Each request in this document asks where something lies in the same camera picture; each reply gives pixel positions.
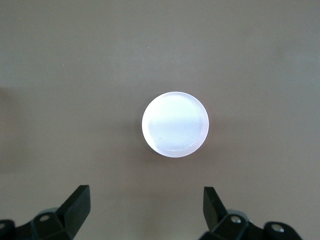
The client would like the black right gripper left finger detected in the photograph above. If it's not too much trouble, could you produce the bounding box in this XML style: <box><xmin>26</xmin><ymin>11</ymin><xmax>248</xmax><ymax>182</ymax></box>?
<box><xmin>0</xmin><ymin>184</ymin><xmax>91</xmax><ymax>240</ymax></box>

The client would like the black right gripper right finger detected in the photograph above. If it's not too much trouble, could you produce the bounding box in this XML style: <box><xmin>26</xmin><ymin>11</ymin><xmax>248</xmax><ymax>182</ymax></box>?
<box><xmin>203</xmin><ymin>186</ymin><xmax>305</xmax><ymax>240</ymax></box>

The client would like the pink round plate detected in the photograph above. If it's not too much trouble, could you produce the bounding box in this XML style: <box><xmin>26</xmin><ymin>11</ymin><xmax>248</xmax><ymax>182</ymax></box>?
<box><xmin>141</xmin><ymin>91</ymin><xmax>211</xmax><ymax>159</ymax></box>

